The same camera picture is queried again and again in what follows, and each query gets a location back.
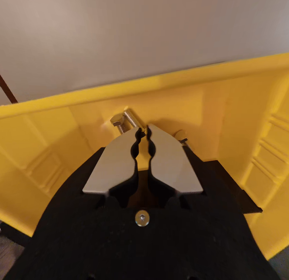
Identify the steel hex bolt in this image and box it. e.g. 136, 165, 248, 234
123, 107, 146, 129
173, 130, 189, 147
110, 114, 128, 135

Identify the yellow plastic bin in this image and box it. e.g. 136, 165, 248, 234
0, 52, 289, 261

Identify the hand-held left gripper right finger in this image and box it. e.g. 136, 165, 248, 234
146, 124, 204, 208

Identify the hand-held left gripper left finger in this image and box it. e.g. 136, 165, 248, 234
82, 126, 146, 208

